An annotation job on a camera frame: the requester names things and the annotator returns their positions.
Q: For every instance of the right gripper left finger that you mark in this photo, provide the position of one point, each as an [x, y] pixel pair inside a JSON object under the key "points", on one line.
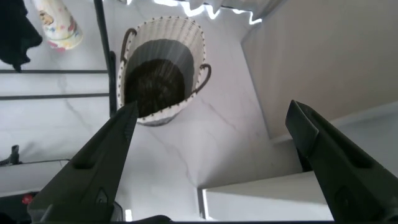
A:
{"points": [[93, 186]]}

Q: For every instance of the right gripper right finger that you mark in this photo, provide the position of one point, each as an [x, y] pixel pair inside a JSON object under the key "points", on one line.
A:
{"points": [[339, 183]]}

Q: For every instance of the cream printed garment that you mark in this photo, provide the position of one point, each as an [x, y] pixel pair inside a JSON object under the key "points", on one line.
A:
{"points": [[60, 28]]}

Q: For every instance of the black garment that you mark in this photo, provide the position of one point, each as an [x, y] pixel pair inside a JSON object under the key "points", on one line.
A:
{"points": [[15, 34]]}

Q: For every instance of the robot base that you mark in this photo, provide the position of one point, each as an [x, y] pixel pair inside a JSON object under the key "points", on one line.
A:
{"points": [[18, 177]]}

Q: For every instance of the black clothes rack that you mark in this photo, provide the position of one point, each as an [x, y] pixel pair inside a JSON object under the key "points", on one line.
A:
{"points": [[105, 46]]}

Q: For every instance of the white laundry basket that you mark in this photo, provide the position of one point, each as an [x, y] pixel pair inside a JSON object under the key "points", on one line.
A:
{"points": [[164, 28]]}

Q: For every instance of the white curtain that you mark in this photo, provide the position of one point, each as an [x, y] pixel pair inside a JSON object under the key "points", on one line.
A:
{"points": [[264, 6]]}

